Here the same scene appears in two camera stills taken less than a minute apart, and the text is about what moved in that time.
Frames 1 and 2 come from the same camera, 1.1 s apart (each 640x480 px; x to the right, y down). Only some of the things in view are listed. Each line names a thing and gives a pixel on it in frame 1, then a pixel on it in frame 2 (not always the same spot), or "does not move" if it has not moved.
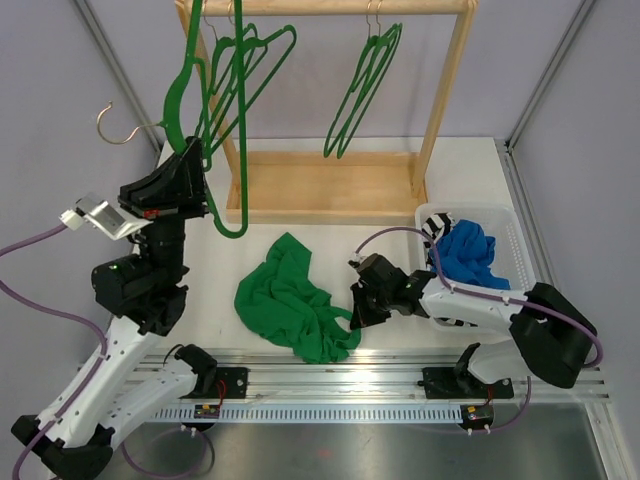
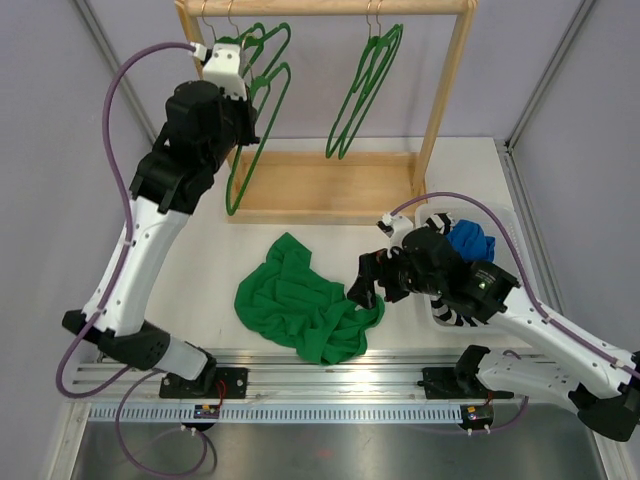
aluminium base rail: (375, 373) does not move
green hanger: (169, 119) → (263, 77)
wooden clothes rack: (327, 188) does not move
